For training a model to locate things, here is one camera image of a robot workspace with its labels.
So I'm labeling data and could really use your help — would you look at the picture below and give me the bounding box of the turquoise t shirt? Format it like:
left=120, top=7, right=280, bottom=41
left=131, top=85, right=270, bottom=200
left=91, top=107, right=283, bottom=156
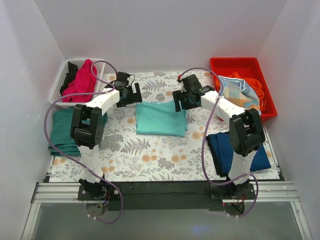
left=135, top=101, right=188, bottom=137

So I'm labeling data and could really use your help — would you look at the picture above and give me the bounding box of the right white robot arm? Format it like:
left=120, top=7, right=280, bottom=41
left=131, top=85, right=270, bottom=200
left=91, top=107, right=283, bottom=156
left=172, top=74, right=265, bottom=199

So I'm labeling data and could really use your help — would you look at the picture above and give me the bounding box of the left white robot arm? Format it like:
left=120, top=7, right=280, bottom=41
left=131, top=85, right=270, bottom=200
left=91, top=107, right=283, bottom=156
left=70, top=72, right=142, bottom=200

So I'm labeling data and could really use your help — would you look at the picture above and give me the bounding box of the magenta shirt in basket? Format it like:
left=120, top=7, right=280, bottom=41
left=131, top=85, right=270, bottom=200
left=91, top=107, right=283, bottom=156
left=62, top=59, right=97, bottom=96

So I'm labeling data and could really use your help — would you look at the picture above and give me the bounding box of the patterned light blue shirt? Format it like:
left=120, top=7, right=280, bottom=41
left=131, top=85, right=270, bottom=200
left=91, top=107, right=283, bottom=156
left=215, top=72, right=262, bottom=115

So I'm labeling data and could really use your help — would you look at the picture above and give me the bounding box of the black garment in basket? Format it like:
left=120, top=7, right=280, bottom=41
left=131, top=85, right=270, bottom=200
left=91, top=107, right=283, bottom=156
left=59, top=62, right=79, bottom=95

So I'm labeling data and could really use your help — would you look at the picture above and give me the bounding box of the folded navy blue shirt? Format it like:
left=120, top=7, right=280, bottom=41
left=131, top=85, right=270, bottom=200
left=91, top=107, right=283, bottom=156
left=205, top=132, right=271, bottom=177

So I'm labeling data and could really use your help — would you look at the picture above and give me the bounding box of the red plastic bin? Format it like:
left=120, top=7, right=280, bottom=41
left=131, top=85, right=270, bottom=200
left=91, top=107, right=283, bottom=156
left=210, top=57, right=277, bottom=122

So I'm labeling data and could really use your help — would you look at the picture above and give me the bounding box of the orange shirt in bin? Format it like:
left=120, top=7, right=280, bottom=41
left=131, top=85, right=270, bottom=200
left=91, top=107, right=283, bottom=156
left=229, top=71, right=267, bottom=111

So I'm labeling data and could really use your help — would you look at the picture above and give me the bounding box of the folded dark green shirt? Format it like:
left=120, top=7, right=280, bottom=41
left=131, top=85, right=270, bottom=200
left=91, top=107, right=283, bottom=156
left=49, top=104, right=108, bottom=156

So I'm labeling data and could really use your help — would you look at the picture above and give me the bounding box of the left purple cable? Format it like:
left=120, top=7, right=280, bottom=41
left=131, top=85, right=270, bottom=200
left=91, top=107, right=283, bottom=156
left=43, top=59, right=124, bottom=224

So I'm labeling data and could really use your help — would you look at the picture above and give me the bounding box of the purple cable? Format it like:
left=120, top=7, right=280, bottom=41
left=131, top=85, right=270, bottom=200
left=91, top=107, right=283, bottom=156
left=43, top=59, right=124, bottom=224
left=176, top=67, right=259, bottom=221

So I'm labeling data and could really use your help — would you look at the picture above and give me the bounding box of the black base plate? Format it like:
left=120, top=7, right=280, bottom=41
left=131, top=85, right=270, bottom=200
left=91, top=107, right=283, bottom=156
left=77, top=182, right=257, bottom=212

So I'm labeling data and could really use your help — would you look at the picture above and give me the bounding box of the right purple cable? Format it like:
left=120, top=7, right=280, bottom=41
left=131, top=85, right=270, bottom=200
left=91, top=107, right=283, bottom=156
left=176, top=67, right=259, bottom=221

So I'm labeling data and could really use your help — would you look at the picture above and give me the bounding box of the aluminium mounting rail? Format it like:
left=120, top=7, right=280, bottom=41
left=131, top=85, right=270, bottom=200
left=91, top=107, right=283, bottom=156
left=22, top=181, right=312, bottom=240

